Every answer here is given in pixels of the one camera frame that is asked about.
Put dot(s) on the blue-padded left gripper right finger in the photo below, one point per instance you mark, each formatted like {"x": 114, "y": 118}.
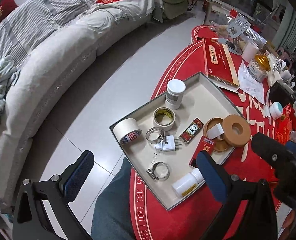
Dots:
{"x": 215, "y": 176}

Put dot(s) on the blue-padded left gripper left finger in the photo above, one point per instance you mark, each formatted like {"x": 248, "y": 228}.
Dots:
{"x": 74, "y": 176}

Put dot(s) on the red cigarette-style box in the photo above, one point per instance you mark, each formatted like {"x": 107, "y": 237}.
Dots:
{"x": 205, "y": 144}

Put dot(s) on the colourful mahjong lighter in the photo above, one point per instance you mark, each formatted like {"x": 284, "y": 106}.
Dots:
{"x": 191, "y": 131}

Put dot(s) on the metal hose clamp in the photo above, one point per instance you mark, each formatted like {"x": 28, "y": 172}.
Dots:
{"x": 155, "y": 135}
{"x": 158, "y": 171}

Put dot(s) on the white masking tape roll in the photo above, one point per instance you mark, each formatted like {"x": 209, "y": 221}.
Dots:
{"x": 126, "y": 131}

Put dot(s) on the yellow-core tape roll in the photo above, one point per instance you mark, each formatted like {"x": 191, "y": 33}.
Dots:
{"x": 164, "y": 117}

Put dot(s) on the large red fruit carton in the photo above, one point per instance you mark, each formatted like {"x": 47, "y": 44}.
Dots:
{"x": 285, "y": 125}

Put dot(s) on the small white pill bottle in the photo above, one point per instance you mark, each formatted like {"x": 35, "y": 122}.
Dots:
{"x": 187, "y": 183}

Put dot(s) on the white teal-lid cream jar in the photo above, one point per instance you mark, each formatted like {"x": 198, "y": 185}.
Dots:
{"x": 276, "y": 110}

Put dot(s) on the person's jeans leg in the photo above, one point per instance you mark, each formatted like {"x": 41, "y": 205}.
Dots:
{"x": 111, "y": 217}

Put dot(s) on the black box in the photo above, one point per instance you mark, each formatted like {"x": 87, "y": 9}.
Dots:
{"x": 279, "y": 94}

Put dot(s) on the white plug adapter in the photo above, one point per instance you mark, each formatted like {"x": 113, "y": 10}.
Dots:
{"x": 170, "y": 144}

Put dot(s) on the shallow cardboard box tray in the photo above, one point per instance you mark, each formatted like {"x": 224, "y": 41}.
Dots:
{"x": 202, "y": 99}

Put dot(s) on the red round tablecloth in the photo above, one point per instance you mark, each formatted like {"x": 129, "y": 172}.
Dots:
{"x": 192, "y": 217}

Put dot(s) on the white paper sheet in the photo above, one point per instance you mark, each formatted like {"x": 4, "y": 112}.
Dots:
{"x": 249, "y": 85}

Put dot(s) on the gold-lid glass jar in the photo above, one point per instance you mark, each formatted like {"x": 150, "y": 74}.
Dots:
{"x": 259, "y": 67}

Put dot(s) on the white-lid supplement bottle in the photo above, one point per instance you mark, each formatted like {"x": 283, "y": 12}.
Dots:
{"x": 174, "y": 93}

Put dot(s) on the white cylinder cup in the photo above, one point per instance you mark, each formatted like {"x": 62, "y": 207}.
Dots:
{"x": 250, "y": 51}

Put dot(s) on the long red gift box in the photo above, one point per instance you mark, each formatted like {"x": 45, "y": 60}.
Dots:
{"x": 219, "y": 66}

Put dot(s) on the grey slotted spatula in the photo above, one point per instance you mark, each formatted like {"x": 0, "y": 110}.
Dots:
{"x": 238, "y": 26}

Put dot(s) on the grey curved sofa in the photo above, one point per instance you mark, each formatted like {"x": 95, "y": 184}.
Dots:
{"x": 52, "y": 42}

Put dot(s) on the green armchair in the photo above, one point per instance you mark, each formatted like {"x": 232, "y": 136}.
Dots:
{"x": 174, "y": 8}

